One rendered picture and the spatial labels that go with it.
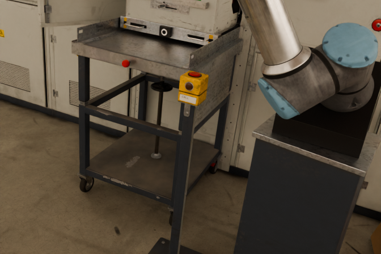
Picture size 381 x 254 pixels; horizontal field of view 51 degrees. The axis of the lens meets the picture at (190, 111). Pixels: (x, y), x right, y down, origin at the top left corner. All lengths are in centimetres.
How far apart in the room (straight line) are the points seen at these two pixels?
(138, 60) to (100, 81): 104
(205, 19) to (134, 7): 39
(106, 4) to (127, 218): 117
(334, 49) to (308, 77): 11
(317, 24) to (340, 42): 93
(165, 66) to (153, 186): 67
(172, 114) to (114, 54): 87
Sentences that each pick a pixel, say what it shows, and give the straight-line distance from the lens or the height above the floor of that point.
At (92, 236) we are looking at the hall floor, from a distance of 203.
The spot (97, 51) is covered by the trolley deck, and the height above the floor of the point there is 83.
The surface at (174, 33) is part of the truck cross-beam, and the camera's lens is 200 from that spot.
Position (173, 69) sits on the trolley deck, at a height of 83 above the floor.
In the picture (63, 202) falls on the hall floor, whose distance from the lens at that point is 224.
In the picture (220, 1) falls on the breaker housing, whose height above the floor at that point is 107.
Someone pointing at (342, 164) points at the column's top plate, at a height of 75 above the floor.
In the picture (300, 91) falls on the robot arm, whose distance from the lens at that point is 115.
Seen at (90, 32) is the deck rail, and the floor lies 88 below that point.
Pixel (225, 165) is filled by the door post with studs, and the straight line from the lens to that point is 255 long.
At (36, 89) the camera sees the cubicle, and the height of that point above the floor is 19.
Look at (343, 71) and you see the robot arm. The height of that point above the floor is 105.
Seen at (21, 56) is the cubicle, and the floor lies 41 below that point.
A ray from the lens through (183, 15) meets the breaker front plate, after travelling 198.
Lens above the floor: 136
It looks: 24 degrees down
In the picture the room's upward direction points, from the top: 7 degrees clockwise
